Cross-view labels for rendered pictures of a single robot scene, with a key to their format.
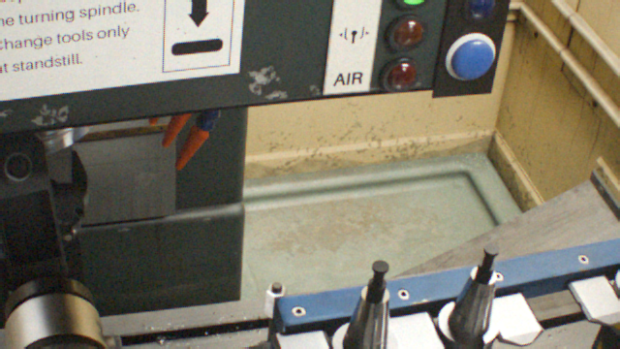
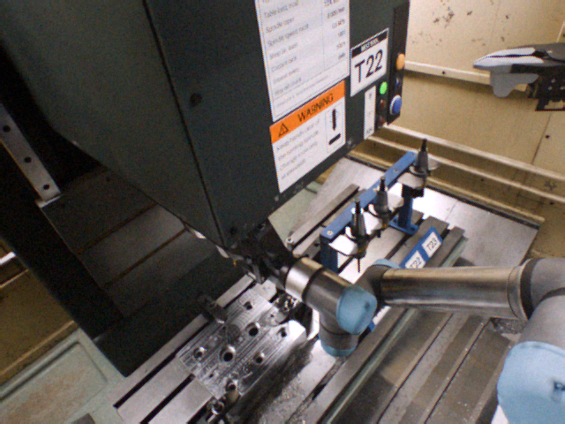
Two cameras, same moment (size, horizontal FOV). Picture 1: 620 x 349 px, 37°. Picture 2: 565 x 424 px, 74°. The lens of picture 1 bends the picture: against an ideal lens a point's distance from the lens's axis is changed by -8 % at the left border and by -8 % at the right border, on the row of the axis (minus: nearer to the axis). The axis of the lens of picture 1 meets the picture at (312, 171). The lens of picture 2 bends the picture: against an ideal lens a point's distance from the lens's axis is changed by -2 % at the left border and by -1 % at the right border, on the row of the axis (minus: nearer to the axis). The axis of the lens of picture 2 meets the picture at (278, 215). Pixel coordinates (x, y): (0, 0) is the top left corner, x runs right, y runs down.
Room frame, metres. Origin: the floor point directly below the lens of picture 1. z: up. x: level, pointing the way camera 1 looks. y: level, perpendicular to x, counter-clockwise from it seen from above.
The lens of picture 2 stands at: (0.04, 0.34, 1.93)
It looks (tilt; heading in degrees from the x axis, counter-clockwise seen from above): 42 degrees down; 341
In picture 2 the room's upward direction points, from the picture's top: 10 degrees counter-clockwise
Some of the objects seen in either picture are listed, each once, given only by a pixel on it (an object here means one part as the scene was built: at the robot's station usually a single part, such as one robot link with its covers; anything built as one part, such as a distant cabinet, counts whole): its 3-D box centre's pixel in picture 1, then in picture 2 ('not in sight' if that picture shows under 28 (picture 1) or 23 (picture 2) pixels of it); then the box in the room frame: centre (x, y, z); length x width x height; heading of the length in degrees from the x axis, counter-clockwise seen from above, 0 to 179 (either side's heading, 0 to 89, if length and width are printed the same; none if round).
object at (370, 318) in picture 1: (370, 319); (357, 221); (0.62, -0.07, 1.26); 0.04 x 0.04 x 0.07
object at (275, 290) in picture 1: (273, 318); (291, 251); (0.87, 0.03, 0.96); 0.03 x 0.03 x 0.13
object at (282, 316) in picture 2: not in sight; (293, 310); (0.65, 0.13, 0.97); 0.13 x 0.03 x 0.15; 111
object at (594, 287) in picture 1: (599, 301); (410, 180); (0.72, -0.33, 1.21); 0.07 x 0.05 x 0.01; 21
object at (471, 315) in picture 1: (476, 299); (381, 198); (0.66, -0.17, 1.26); 0.04 x 0.04 x 0.07
